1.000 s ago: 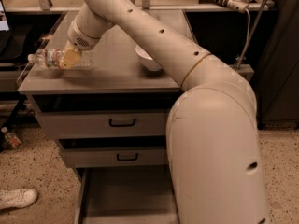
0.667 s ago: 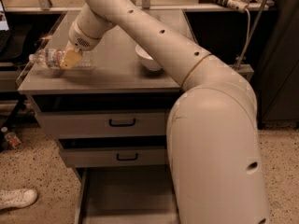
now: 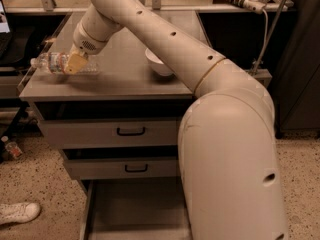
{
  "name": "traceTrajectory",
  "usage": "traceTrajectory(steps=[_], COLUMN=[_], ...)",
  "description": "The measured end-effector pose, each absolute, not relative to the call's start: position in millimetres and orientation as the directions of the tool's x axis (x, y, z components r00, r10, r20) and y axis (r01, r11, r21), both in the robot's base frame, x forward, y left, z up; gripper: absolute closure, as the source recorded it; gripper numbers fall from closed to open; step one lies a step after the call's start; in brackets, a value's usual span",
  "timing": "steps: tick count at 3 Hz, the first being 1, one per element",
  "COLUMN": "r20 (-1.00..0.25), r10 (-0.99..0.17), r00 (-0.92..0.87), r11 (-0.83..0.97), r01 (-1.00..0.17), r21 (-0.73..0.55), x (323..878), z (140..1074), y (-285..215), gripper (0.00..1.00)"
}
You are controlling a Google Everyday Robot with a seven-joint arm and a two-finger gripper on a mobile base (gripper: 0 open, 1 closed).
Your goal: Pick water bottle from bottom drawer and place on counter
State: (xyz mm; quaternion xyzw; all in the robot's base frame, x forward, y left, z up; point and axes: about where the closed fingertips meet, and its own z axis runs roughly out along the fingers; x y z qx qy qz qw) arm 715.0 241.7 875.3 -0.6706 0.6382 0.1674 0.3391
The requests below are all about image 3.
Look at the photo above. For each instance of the grey bottom drawer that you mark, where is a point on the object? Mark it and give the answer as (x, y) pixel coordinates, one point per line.
(136, 209)

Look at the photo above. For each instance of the small bottle on floor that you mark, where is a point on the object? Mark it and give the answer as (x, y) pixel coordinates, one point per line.
(11, 147)

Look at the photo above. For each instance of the dark cabinet at right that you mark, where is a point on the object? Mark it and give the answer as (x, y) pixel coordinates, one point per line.
(295, 87)

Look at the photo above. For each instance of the grey metal rail bracket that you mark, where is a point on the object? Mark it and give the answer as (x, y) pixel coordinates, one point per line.
(264, 77)

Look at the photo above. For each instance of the clear plastic water bottle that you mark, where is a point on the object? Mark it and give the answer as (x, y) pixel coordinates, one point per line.
(54, 63)

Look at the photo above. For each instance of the laptop screen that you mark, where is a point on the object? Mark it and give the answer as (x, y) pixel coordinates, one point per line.
(4, 25)

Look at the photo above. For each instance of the grey middle drawer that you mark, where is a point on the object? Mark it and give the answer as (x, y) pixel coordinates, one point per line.
(122, 163)

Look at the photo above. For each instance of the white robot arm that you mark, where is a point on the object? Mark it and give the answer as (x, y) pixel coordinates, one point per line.
(226, 141)

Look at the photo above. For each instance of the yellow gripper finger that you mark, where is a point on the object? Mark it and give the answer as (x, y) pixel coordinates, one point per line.
(75, 63)

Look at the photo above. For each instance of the white sneaker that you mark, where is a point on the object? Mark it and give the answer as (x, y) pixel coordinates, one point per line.
(19, 213)

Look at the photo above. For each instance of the grey drawer cabinet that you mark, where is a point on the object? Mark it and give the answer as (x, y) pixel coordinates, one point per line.
(124, 74)

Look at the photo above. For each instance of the white ceramic bowl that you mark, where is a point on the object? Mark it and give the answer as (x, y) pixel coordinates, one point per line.
(157, 65)

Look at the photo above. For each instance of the grey top drawer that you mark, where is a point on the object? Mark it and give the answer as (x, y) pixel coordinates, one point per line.
(113, 123)

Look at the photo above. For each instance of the grey drawer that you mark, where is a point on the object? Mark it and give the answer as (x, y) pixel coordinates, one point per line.
(136, 209)
(122, 163)
(113, 123)

